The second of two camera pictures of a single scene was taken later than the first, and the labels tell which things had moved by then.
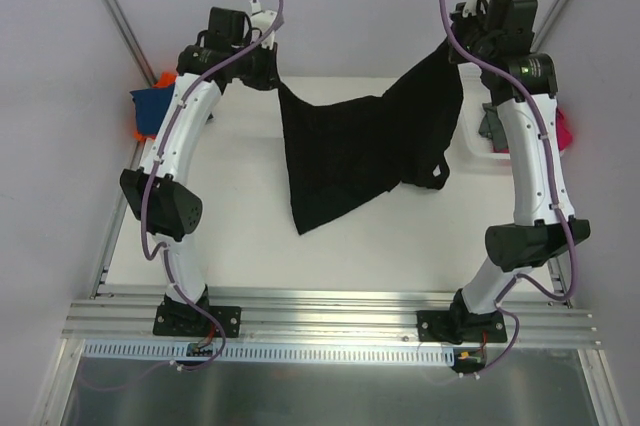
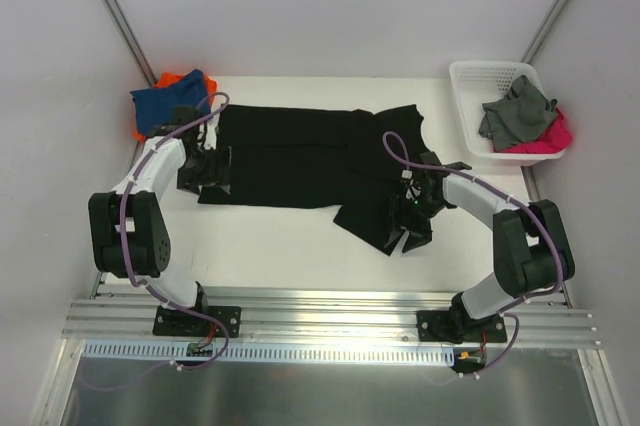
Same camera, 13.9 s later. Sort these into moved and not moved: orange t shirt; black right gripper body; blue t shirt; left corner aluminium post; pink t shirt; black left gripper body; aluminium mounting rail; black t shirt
Moved: black left gripper body; black t shirt; black right gripper body
Not moved: pink t shirt; left corner aluminium post; blue t shirt; orange t shirt; aluminium mounting rail
